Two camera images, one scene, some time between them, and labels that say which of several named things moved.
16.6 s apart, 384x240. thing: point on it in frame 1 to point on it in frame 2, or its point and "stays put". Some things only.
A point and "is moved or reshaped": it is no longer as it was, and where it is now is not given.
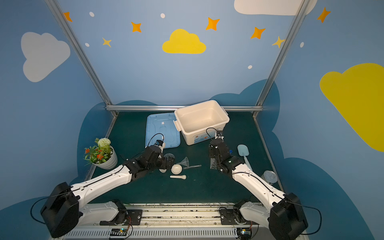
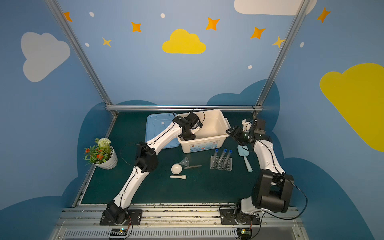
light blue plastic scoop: [243, 151] stays put
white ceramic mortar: [176, 169] stays put
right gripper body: [214, 154] to [235, 132]
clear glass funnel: [184, 162] stays put
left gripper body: [167, 161] to [187, 132]
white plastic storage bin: [200, 123] is moved or reshaped
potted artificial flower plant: [101, 154] stays put
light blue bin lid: [161, 126] stays put
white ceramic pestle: [179, 176] stays put
